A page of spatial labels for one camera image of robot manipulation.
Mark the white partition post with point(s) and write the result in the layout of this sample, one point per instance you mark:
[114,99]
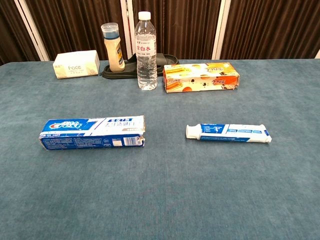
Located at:
[221,30]
[126,25]
[318,55]
[32,30]

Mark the orange snack box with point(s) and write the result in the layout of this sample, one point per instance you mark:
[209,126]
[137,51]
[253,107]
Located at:
[200,77]

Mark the white tissue pack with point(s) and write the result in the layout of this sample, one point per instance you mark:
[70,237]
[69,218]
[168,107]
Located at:
[75,65]

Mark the clear plastic water bottle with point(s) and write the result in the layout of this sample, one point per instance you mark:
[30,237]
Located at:
[147,57]

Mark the blue table cloth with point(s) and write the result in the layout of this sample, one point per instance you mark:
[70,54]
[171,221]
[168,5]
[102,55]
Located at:
[160,187]

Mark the brown curtain panel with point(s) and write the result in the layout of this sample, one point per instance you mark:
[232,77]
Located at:
[185,27]
[272,27]
[10,32]
[75,25]

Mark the black rubber slipper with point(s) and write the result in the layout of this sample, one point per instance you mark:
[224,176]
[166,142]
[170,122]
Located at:
[130,68]

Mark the beige bottle with blue cap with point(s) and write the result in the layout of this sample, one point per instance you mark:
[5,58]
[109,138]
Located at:
[113,52]

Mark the blue white toothpaste box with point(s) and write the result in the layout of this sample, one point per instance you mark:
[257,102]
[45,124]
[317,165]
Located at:
[92,132]

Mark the white blue toothpaste tube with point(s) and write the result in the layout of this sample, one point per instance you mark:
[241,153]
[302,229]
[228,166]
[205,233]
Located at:
[232,133]

